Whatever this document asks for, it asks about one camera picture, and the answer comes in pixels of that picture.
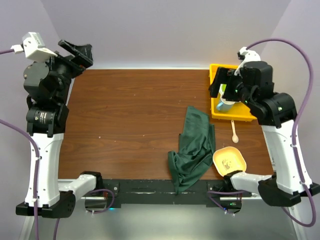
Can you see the yellow plastic bin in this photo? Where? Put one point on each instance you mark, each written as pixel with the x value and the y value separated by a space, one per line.
pixel 238 112

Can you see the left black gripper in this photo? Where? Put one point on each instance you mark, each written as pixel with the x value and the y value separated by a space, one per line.
pixel 77 66

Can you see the green plate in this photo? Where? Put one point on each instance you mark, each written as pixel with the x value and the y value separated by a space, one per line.
pixel 222 89

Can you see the white blue mug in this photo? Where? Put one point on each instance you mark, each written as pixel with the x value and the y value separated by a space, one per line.
pixel 224 105

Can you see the dark green cloth napkin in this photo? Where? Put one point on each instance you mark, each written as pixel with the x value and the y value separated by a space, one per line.
pixel 196 146

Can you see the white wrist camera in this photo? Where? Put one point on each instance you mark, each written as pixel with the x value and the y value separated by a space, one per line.
pixel 34 48
pixel 245 55

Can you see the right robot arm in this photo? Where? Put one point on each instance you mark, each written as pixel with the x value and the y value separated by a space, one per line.
pixel 276 113

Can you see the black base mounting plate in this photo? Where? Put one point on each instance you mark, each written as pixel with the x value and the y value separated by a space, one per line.
pixel 152 192

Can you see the cream square bowl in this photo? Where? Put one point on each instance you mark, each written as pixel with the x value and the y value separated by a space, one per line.
pixel 227 160

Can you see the white plastic spoon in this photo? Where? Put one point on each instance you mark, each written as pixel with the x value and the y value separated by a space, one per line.
pixel 234 137

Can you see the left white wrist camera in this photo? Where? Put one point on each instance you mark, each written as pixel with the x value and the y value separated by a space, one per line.
pixel 34 48

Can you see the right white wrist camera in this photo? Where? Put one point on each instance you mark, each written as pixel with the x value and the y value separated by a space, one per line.
pixel 245 55

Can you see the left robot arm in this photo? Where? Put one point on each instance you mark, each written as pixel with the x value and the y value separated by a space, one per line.
pixel 47 82

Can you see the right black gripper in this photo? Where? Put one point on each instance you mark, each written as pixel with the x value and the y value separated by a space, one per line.
pixel 221 77

